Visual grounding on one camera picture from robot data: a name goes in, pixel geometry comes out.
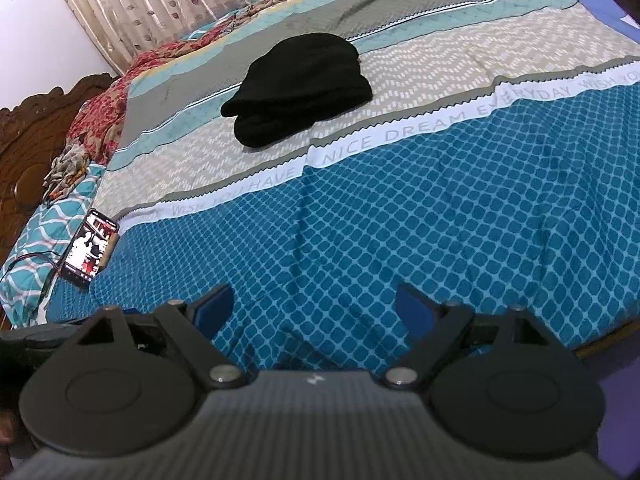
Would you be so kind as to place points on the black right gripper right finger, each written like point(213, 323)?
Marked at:
point(442, 334)

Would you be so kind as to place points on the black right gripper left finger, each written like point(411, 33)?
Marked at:
point(168, 348)

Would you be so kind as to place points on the black pants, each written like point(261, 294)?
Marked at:
point(300, 81)

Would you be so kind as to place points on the smartphone with lit screen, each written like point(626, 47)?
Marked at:
point(90, 249)

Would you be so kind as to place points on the teal white patterned pillow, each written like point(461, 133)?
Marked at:
point(32, 263)

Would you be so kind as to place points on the blue patterned bedspread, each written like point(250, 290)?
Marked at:
point(497, 164)

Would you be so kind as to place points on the red floral cloth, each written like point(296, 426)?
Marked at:
point(158, 130)

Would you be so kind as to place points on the carved wooden headboard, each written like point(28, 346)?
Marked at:
point(32, 134)

